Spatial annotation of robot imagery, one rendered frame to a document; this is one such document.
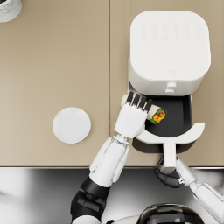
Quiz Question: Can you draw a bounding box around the white air fryer body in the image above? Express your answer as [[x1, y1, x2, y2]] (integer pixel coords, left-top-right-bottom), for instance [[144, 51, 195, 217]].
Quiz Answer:
[[128, 10, 212, 97]]

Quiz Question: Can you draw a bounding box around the chicken roll wrap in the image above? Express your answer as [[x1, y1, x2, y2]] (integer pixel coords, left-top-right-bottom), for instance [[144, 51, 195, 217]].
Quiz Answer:
[[120, 94, 168, 125]]

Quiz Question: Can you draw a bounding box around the white marbled pot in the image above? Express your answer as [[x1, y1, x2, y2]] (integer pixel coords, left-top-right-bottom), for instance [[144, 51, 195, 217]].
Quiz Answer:
[[0, 0, 23, 24]]

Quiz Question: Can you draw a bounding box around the air fryer drawer with handle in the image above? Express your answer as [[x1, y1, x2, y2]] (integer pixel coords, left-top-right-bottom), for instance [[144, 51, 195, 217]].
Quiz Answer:
[[128, 81, 207, 175]]

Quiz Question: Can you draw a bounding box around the round white plate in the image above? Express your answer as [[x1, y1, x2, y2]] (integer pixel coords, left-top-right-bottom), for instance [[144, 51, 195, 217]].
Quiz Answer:
[[52, 106, 92, 144]]

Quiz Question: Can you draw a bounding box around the dark round robot body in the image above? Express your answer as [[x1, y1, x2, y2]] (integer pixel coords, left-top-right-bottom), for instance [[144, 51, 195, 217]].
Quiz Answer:
[[136, 203, 206, 224]]

